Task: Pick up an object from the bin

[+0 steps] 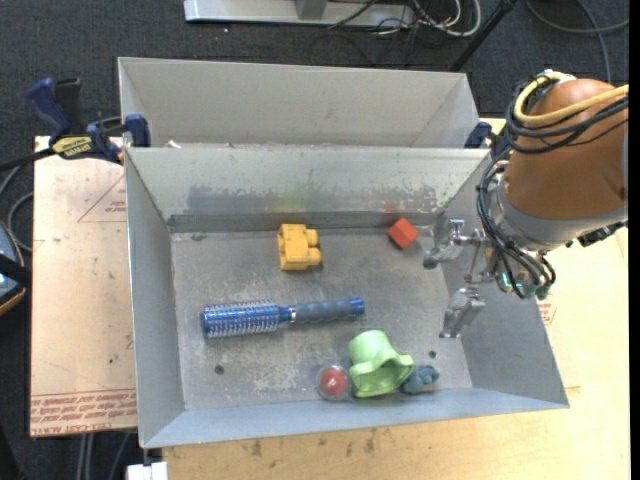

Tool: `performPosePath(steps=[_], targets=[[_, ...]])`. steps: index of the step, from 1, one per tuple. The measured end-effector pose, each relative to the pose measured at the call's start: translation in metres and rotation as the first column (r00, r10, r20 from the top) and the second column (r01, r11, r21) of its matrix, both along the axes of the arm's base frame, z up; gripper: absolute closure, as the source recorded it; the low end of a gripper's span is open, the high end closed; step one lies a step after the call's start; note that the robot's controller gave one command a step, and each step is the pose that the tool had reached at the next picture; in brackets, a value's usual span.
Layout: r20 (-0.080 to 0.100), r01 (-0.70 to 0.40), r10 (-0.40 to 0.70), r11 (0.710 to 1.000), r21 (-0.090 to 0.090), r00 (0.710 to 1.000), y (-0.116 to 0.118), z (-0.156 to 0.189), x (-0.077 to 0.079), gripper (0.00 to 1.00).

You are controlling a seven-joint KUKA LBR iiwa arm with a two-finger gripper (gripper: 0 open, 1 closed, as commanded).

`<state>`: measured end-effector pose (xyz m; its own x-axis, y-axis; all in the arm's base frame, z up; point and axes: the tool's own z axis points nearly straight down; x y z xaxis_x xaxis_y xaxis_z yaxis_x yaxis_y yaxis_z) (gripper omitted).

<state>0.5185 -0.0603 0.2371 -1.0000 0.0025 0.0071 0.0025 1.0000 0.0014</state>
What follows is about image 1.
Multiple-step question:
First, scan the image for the yellow toy building block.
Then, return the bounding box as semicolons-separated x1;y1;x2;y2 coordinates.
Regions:
276;223;323;272

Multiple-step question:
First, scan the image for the light green plastic cup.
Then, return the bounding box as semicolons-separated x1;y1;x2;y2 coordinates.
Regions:
347;329;416;400

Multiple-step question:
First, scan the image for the blue-grey soft toy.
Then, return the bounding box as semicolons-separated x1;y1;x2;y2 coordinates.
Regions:
401;364;442;396

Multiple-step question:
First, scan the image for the black cylinder on white bracket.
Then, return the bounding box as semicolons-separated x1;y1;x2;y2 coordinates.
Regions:
576;221;627;249

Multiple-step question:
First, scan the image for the red-orange cube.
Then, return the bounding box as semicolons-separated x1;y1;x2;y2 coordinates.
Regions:
387;217;421;251

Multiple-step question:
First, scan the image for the blue hairbrush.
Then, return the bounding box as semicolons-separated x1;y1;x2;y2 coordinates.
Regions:
200;297;367;341

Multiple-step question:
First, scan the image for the grey metal bin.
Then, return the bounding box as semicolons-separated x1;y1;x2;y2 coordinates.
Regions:
117;56;571;450

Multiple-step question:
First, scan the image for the brown cardboard board, red print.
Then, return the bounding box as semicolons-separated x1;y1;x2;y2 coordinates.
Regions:
29;134;140;440

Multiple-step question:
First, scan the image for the red ball in clear shell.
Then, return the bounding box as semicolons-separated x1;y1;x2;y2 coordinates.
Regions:
315;363;350;402

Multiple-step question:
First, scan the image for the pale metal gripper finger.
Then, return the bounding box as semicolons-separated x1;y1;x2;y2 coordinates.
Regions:
422;219;467;270
438;287;487;340

